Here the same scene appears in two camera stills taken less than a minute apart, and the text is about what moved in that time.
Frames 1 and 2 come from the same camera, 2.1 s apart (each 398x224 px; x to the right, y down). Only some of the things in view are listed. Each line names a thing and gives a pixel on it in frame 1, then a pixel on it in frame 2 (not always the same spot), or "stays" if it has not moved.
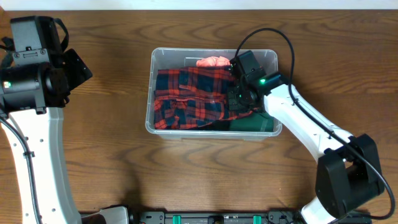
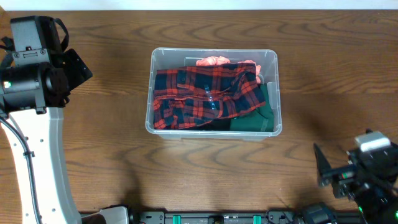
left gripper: [78, 70] stays
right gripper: [233, 102] -> [352, 177]
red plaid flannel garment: [191, 98] stays
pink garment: [213, 61] stays
